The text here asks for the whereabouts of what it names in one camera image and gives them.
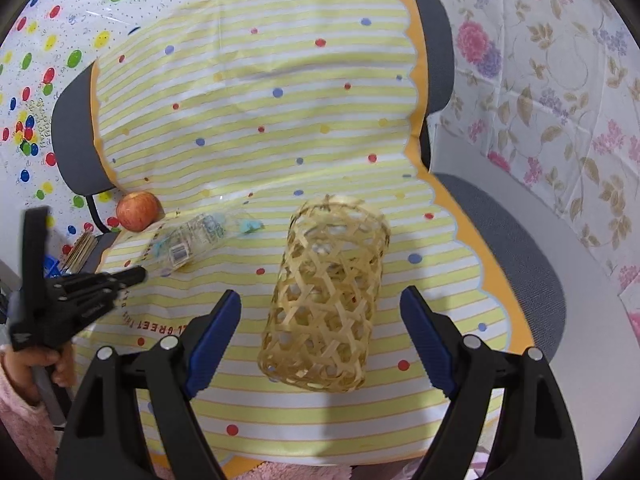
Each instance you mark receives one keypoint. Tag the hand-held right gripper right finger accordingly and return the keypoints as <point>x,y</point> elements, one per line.
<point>430,340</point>

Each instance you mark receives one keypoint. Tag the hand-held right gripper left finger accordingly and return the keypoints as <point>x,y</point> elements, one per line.
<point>215,340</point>

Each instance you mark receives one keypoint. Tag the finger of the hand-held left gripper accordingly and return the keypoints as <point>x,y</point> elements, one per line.
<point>95,285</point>

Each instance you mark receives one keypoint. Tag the clear plastic bottle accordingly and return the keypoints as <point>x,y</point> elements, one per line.
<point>200,237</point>

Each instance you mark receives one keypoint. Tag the person's left forearm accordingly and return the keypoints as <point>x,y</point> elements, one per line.
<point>20,410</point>

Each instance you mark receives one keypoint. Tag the person's left hand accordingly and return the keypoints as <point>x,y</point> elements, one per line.
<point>65,367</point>

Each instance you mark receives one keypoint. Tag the blue plastic basket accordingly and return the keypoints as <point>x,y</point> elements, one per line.
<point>51,265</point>

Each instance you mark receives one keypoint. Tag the red apple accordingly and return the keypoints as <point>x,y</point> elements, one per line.
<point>137,212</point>

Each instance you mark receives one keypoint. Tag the woven bamboo basket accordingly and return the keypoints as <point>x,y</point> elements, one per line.
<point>325,310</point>

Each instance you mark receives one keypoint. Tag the grey office chair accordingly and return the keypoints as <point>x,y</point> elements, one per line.
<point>500,240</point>

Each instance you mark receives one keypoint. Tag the yellow striped mat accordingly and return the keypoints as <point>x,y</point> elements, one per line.
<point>300,110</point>

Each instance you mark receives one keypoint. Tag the balloon printed backdrop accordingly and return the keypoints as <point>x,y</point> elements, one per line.
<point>65,25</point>

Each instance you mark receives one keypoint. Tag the floral printed backdrop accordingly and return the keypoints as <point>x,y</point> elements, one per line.
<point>550,85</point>

